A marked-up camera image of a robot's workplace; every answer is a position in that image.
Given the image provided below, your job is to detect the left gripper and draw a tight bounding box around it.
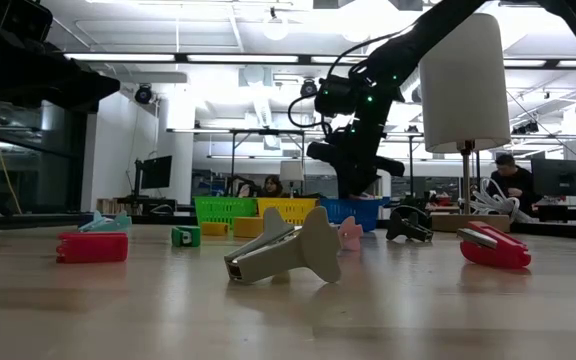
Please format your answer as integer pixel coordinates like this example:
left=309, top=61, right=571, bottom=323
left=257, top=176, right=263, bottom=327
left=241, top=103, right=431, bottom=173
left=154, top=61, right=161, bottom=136
left=0, top=44, right=122, bottom=109

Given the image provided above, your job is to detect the green plastic basket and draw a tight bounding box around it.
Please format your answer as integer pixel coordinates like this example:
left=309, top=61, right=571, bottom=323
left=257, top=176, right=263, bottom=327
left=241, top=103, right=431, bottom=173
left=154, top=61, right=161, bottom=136
left=193, top=195, right=259, bottom=229

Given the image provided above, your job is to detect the black staple remover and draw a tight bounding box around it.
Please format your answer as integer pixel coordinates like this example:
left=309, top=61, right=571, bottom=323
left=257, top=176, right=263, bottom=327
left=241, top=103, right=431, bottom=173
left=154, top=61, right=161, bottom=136
left=385, top=208, right=434, bottom=244

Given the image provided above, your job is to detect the blue plastic basket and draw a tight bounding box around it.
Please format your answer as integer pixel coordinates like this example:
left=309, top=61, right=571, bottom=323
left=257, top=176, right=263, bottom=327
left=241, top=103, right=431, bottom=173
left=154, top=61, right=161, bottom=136
left=319, top=196, right=392, bottom=233

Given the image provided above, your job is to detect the black computer monitor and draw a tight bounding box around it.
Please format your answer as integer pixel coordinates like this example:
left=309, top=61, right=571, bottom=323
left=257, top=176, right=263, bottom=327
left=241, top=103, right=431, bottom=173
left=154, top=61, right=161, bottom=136
left=530, top=158, right=576, bottom=197
left=140, top=154, right=174, bottom=190

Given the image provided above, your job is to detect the black aluminium table frame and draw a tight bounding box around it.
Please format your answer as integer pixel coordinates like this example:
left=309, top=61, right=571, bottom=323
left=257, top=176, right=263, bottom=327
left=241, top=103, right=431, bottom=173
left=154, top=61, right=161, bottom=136
left=0, top=202, right=576, bottom=237

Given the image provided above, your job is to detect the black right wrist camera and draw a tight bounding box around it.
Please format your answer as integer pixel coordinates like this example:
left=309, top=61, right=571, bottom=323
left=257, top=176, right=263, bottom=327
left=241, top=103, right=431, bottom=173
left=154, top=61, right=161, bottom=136
left=313, top=74, right=369, bottom=117

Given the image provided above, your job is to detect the grey staple remover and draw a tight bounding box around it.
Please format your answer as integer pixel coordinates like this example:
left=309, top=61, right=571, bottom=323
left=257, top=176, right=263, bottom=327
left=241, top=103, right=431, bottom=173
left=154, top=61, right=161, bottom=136
left=223, top=205, right=343, bottom=285

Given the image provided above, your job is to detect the white shade table lamp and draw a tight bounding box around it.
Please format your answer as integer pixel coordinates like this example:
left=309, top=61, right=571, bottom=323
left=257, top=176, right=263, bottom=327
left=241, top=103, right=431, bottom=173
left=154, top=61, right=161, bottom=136
left=419, top=12, right=513, bottom=234

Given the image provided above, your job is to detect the person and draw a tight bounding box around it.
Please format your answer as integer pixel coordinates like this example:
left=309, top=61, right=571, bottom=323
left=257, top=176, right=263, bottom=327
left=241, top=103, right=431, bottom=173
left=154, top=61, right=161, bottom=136
left=485, top=153, right=537, bottom=211
left=260, top=174, right=289, bottom=199

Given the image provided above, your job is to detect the yellow power cable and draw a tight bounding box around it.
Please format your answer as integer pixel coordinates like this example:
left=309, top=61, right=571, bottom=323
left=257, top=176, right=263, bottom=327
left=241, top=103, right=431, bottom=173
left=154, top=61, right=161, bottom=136
left=0, top=97, right=24, bottom=216

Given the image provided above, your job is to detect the yellow tape roll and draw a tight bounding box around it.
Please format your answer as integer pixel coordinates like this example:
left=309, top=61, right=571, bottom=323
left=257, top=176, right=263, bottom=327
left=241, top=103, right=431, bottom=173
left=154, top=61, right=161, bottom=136
left=232, top=216, right=265, bottom=239

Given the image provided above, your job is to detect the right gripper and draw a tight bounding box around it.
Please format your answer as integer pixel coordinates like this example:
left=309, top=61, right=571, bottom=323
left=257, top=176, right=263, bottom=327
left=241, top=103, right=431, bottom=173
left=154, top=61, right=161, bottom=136
left=306, top=107, right=405, bottom=199

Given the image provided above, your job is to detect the small background table lamp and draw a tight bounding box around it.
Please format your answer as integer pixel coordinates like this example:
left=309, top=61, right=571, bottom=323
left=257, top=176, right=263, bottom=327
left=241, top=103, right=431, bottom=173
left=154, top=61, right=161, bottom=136
left=278, top=159, right=305, bottom=199

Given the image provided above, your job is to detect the white globe ceiling lamp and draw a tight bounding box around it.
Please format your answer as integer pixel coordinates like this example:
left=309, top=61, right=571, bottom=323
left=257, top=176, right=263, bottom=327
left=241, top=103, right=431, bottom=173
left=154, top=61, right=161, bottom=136
left=262, top=7, right=290, bottom=42

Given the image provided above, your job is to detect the white lamp cable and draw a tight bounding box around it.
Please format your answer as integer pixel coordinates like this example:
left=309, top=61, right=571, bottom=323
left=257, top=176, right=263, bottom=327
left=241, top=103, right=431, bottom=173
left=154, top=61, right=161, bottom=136
left=470, top=177, right=537, bottom=224

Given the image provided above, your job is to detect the small green stapler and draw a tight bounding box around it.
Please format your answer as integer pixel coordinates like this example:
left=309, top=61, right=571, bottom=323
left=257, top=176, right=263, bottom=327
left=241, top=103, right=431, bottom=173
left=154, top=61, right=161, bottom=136
left=170, top=225, right=202, bottom=248

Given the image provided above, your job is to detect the yellow plastic basket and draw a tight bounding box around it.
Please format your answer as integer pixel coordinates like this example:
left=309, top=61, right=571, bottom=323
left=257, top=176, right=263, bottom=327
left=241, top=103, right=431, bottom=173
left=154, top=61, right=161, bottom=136
left=256, top=197, right=319, bottom=227

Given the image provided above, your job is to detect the small red stapler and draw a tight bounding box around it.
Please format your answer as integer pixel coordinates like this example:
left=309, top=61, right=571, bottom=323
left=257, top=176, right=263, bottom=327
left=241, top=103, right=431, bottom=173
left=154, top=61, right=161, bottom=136
left=456, top=220, right=533, bottom=270
left=55, top=231, right=130, bottom=265

